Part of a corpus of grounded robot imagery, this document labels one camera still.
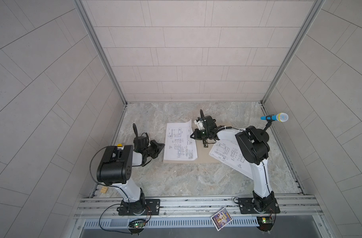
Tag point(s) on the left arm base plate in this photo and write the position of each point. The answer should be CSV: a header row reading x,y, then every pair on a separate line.
x,y
139,208

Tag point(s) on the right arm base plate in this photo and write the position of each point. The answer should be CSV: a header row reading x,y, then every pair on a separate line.
x,y
258,205

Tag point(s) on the right circuit board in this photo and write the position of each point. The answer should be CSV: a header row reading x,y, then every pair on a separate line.
x,y
265,223

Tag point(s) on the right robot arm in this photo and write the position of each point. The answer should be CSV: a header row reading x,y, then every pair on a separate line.
x,y
253,145

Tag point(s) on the small wooden block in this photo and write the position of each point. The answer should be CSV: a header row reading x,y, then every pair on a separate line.
x,y
104,190

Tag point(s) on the beige paper folder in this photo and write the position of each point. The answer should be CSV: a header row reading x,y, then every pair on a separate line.
x,y
202,153

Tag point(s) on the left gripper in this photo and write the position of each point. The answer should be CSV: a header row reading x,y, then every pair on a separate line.
x,y
156,148

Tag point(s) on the left green circuit board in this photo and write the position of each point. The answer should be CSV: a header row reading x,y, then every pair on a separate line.
x,y
137,224

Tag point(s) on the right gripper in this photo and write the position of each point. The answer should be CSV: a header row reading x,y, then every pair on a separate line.
x,y
197,136

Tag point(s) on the aluminium rail frame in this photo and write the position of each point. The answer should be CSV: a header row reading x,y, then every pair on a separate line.
x,y
198,206

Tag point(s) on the colourful card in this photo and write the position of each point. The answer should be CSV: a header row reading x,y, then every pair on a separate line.
x,y
221,219

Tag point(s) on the drawing paper sheet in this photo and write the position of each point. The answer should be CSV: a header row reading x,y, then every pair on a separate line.
x,y
179,146
227,151

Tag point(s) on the blue yellow microphone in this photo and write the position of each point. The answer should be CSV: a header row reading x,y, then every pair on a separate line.
x,y
281,117

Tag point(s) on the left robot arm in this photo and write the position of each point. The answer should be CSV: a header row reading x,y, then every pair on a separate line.
x,y
115,169

